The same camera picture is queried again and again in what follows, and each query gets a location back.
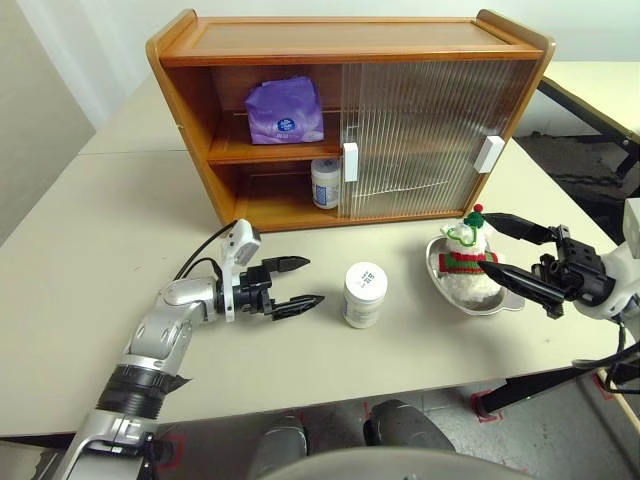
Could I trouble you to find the ribbed glass sliding door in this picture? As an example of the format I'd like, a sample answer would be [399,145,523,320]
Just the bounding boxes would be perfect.
[338,60,531,221]
[355,59,541,221]

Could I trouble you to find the white door handle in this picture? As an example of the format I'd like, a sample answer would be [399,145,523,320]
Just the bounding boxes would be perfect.
[473,134,506,175]
[341,142,360,183]

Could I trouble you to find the wooden cabinet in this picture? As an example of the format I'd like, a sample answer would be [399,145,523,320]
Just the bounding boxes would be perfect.
[145,8,557,234]

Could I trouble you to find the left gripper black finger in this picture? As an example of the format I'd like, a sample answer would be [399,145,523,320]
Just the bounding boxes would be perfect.
[262,254,311,275]
[269,293,326,321]

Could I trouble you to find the black table leg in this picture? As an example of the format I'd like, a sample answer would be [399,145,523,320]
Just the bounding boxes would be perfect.
[144,434,176,471]
[487,367,601,416]

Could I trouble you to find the beige table with black frame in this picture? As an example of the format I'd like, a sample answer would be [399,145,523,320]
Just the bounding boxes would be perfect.
[537,60,640,176]

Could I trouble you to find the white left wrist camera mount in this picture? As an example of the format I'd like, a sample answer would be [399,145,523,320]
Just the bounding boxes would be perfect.
[219,218,263,323]

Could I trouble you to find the purple tissue pack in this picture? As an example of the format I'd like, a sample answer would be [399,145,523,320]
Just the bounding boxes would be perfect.
[244,74,325,146]

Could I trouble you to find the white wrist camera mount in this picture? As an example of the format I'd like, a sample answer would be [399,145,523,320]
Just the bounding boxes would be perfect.
[219,218,263,323]
[602,197,640,286]

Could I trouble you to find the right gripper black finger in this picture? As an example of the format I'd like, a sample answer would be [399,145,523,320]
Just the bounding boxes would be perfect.
[475,259,566,319]
[483,212,559,246]

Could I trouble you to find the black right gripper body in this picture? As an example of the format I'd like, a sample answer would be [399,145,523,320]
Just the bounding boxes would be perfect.
[529,224,617,321]

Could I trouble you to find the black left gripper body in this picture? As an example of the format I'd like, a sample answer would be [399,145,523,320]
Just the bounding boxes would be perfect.
[234,264,276,319]

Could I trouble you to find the oval metal dish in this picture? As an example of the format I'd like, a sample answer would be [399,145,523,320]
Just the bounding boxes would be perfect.
[425,235,525,317]

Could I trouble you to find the white plush llama toy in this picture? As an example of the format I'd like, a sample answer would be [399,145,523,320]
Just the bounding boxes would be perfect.
[437,203,506,304]

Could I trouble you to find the white plastic jar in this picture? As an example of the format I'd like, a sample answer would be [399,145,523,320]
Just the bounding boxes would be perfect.
[342,262,390,330]
[310,158,342,210]

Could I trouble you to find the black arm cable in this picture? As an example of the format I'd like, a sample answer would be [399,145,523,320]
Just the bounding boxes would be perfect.
[172,222,239,281]
[572,319,640,396]

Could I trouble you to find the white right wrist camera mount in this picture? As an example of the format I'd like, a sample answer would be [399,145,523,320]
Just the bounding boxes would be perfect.
[602,197,640,286]

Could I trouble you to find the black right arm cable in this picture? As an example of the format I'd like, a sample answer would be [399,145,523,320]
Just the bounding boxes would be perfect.
[572,319,640,396]

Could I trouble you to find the grey rounded shape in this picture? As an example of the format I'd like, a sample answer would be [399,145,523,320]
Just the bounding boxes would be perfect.
[247,412,309,480]

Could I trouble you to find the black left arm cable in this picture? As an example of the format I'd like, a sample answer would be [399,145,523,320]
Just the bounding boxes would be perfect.
[172,222,239,281]

